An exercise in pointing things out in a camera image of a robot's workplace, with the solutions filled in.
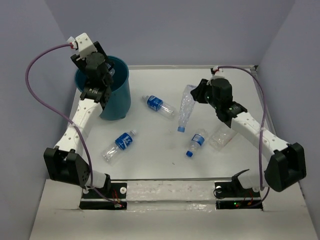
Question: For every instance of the tall crushed clear bottle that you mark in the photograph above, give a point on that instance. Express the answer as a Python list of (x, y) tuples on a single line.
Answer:
[(186, 108)]

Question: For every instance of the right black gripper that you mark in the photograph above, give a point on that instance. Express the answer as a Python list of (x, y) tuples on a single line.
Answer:
[(197, 92)]

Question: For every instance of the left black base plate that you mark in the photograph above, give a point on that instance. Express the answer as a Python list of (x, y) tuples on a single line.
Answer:
[(113, 200)]

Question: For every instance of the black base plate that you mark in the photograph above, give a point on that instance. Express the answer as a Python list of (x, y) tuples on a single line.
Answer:
[(231, 197), (113, 200)]

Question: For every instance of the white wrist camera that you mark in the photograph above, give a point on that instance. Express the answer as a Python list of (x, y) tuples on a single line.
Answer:
[(217, 73), (83, 44)]

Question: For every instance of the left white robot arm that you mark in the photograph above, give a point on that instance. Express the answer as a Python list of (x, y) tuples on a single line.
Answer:
[(64, 161)]

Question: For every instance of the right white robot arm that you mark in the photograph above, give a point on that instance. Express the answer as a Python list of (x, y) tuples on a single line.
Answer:
[(286, 163)]

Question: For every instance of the teal plastic bin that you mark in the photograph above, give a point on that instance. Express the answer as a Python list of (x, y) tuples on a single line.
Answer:
[(120, 99)]

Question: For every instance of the Pocari bottle near left arm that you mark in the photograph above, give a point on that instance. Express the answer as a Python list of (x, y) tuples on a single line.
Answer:
[(119, 145)]

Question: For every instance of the clear bottle beige label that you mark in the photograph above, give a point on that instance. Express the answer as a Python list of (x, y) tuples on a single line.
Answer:
[(221, 137)]

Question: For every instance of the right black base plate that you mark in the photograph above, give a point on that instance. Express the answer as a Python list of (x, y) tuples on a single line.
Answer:
[(231, 197)]

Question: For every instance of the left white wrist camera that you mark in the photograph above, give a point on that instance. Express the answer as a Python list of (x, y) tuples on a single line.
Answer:
[(83, 44)]

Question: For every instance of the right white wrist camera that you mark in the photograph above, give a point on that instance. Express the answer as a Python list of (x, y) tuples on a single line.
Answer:
[(217, 73)]

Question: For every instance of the Pocari bottle white cap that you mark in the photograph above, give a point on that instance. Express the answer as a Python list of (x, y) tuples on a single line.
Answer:
[(158, 105)]

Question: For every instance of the clear capless bottle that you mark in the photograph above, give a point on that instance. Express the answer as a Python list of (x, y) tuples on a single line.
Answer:
[(111, 68)]

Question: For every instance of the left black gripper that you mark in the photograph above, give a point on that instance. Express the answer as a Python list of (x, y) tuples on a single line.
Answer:
[(79, 63)]

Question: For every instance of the small blue label bottle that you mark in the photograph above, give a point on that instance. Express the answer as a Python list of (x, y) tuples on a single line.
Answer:
[(196, 142)]

